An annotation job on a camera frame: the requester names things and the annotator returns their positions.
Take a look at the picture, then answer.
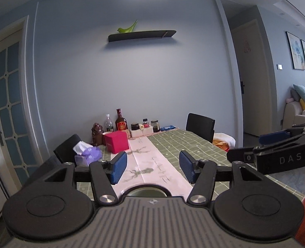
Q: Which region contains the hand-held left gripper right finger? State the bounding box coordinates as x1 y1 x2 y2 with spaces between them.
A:
179 150 269 207

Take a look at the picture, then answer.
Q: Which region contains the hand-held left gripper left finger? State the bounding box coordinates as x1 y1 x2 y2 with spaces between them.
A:
22 150 128 205

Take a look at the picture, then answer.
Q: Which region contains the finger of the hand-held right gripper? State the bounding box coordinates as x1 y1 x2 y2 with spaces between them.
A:
226 132 305 164
258 123 305 145

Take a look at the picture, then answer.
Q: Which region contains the pale green ceramic bowl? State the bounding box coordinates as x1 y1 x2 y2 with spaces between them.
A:
128 188 166 197

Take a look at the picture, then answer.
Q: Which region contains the pink box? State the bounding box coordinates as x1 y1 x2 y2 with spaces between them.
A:
104 131 129 153

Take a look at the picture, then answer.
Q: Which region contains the yellow cloth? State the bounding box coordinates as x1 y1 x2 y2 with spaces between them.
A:
213 140 229 150

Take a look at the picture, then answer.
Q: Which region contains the beige sofa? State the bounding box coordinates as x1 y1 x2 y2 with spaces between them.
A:
282 101 305 136

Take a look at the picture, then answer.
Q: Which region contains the purple tissue box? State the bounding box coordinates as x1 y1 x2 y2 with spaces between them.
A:
73 141 102 167

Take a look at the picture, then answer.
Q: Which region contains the green checked tablecloth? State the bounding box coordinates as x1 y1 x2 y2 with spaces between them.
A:
75 128 304 202

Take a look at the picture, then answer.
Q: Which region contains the pale deer-print table runner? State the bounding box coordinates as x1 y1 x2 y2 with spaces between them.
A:
110 136 194 199

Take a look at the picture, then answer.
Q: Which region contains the brown flask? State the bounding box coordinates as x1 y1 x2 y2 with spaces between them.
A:
91 123 104 146

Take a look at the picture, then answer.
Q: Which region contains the white rectangular box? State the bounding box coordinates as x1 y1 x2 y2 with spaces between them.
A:
130 126 153 138

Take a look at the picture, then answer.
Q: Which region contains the clear plastic bottle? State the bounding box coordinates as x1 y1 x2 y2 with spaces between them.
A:
105 114 114 133

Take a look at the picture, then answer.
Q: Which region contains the amber liquor bottle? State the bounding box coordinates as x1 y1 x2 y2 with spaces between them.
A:
115 108 128 131

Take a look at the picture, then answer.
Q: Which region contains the black chair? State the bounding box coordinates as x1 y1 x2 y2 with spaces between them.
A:
54 134 82 164
186 113 215 143
22 156 65 188

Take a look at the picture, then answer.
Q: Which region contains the teal cushion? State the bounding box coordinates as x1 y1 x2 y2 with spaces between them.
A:
293 84 305 103

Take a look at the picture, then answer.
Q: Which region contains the plain room door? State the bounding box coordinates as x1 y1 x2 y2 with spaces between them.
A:
231 21 270 136

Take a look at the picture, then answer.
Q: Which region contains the framed blue painting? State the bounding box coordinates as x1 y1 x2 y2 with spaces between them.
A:
285 31 305 70

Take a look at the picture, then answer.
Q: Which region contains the glass-paned door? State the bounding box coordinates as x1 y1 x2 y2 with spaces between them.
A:
0 28 30 186

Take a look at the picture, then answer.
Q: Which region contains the green bird ornament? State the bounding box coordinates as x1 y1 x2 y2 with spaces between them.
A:
117 19 138 34

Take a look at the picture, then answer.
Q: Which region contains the black wall shelf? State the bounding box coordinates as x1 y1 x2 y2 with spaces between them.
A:
108 30 177 42

